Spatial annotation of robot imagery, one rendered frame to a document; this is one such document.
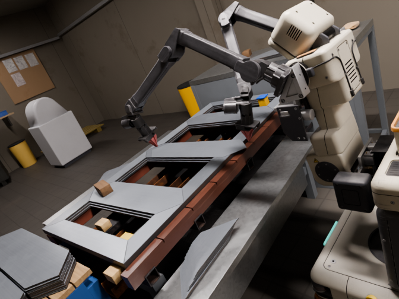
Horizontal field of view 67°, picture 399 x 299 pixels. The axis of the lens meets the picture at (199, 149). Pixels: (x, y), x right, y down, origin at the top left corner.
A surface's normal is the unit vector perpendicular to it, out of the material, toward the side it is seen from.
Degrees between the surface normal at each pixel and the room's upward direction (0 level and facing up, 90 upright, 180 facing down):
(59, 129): 90
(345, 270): 0
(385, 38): 90
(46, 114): 90
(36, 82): 90
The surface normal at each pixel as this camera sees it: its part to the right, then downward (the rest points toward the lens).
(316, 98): -0.63, 0.51
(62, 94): 0.69, 0.02
